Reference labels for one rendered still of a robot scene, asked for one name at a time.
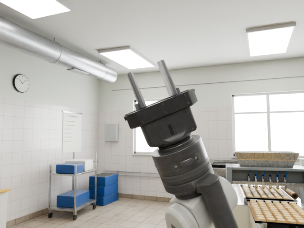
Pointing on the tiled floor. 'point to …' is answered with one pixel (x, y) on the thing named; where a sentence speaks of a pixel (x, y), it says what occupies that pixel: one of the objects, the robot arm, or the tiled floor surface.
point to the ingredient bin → (3, 207)
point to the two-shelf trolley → (72, 189)
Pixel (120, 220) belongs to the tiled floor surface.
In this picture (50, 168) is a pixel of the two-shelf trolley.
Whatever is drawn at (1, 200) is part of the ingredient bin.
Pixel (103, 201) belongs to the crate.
